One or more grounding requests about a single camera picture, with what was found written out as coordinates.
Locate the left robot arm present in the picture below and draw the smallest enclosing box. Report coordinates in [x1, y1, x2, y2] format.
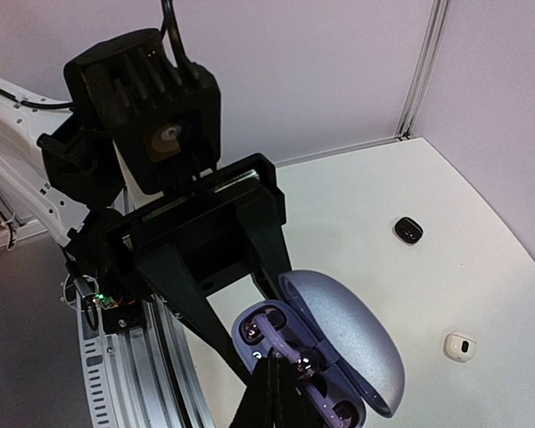
[0, 28, 291, 381]

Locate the translucent blue charging case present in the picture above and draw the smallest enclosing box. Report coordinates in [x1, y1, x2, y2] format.
[232, 270, 405, 427]

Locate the right aluminium corner post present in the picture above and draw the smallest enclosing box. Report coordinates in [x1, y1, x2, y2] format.
[394, 0, 452, 140]

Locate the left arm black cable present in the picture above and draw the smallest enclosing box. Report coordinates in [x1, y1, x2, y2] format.
[0, 0, 197, 111]

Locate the white charging case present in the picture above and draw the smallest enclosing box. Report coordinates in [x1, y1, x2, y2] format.
[442, 331, 478, 363]

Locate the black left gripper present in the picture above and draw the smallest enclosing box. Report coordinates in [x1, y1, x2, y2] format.
[100, 153, 291, 384]

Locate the black charging case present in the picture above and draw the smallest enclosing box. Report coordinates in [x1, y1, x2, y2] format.
[393, 217, 424, 245]

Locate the aluminium front rail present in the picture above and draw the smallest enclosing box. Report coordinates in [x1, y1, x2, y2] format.
[77, 298, 214, 427]

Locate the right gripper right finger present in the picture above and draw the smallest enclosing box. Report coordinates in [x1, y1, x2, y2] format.
[274, 358, 322, 428]

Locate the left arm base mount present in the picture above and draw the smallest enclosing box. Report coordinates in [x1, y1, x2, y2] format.
[62, 261, 147, 334]

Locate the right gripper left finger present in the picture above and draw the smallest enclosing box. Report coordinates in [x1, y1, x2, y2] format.
[229, 357, 276, 428]

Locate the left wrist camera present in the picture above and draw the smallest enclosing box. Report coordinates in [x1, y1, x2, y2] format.
[63, 29, 221, 195]

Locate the perforated white cable tray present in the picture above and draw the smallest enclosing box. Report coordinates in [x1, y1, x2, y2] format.
[78, 327, 119, 427]

